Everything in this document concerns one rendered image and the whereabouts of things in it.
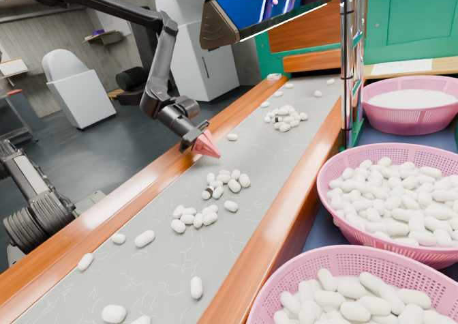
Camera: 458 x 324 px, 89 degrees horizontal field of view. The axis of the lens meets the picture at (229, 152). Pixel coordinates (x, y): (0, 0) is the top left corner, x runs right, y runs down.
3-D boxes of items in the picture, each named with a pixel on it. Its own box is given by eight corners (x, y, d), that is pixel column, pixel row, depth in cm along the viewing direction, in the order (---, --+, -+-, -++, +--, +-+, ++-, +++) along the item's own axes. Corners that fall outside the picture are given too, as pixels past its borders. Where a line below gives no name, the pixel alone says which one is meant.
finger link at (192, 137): (228, 144, 63) (202, 124, 64) (213, 159, 58) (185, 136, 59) (221, 159, 68) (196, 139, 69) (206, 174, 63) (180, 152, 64)
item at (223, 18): (200, 50, 43) (187, 5, 40) (309, 7, 84) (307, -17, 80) (236, 43, 38) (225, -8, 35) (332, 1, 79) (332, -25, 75)
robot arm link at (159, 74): (157, 41, 94) (165, 16, 87) (171, 48, 96) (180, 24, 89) (136, 115, 67) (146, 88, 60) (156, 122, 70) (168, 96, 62)
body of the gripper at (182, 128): (211, 123, 66) (191, 107, 67) (187, 140, 59) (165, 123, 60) (206, 137, 71) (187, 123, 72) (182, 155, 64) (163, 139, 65)
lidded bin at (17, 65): (26, 69, 611) (19, 58, 597) (28, 69, 582) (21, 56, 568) (3, 76, 583) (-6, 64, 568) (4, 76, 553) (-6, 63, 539)
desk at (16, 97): (37, 119, 642) (16, 89, 600) (47, 126, 532) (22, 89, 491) (1, 134, 596) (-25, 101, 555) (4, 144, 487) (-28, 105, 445)
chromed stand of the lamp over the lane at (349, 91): (283, 156, 73) (256, -14, 51) (304, 126, 86) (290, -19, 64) (351, 164, 62) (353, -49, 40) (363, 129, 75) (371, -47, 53)
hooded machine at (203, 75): (242, 89, 398) (217, -29, 318) (211, 106, 357) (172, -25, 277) (210, 89, 456) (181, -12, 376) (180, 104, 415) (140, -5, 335)
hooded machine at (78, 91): (110, 112, 494) (75, 46, 430) (120, 115, 450) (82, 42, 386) (73, 128, 456) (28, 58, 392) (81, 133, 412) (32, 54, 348)
